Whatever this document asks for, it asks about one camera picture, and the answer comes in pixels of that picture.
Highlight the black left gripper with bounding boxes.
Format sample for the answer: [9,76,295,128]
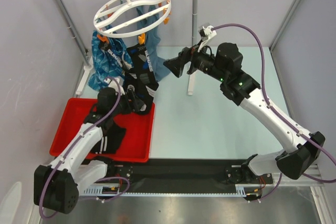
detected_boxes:
[109,88,143,116]

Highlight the yellow-orange clothes peg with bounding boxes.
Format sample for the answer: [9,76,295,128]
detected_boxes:
[138,33,146,45]

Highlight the white round clip hanger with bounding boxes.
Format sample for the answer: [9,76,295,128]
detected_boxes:
[93,0,172,38]

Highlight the orange clothes peg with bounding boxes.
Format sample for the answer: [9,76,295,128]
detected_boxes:
[97,34,109,44]

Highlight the black blue sunrise sock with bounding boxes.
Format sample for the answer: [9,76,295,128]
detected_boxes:
[99,42,132,71]

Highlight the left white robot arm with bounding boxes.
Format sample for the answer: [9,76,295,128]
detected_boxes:
[34,88,144,215]

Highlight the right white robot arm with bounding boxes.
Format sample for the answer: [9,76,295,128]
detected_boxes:
[164,42,325,183]

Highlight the teal t-shirt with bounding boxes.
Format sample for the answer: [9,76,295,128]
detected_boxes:
[137,14,170,82]

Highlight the black white-striped sock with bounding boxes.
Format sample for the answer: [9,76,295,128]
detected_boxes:
[90,121,127,154]

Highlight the red plastic tray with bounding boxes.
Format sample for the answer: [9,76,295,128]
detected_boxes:
[49,98,155,163]

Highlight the blue shark-print shorts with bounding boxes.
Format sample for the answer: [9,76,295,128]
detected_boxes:
[88,31,133,91]

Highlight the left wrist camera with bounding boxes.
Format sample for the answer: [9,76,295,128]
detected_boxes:
[104,77,125,95]

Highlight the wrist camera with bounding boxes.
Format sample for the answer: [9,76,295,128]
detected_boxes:
[104,77,125,95]
[197,24,217,52]

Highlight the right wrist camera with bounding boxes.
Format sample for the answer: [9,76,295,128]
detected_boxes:
[197,24,217,52]

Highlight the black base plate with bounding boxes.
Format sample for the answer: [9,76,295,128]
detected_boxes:
[98,157,277,195]

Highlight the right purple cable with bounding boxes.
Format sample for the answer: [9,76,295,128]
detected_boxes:
[212,24,336,204]

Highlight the aluminium frame rail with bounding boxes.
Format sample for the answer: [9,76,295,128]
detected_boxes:
[36,163,325,196]

